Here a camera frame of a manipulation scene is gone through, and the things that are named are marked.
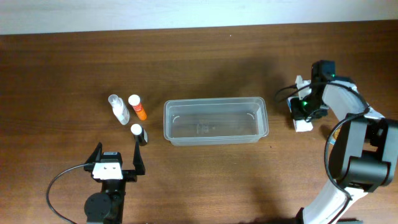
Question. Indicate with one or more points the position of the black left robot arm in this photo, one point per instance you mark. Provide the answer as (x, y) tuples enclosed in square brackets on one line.
[(107, 205)]

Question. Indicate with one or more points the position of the dark bottle white cap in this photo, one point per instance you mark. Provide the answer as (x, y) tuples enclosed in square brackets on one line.
[(139, 133)]

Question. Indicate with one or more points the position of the clear plastic container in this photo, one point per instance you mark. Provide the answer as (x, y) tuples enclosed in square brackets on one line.
[(214, 121)]

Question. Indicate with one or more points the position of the white green medicine box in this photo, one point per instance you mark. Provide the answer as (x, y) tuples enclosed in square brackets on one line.
[(299, 125)]

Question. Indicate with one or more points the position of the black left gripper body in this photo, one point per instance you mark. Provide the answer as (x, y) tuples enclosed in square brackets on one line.
[(129, 175)]

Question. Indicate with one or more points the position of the small jar gold lid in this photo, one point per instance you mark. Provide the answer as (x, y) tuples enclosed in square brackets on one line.
[(334, 137)]

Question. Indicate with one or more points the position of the orange tablet tube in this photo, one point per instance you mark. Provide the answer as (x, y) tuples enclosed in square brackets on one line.
[(135, 102)]

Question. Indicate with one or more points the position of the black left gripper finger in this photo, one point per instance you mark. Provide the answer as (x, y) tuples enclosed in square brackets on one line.
[(137, 161), (96, 154)]

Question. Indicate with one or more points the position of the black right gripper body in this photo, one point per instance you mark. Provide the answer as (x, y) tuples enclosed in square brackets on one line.
[(309, 108)]

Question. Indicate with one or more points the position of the white spray bottle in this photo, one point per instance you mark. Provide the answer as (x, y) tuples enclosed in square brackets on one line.
[(119, 109)]

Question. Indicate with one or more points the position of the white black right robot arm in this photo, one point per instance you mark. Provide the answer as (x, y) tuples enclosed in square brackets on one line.
[(360, 152)]

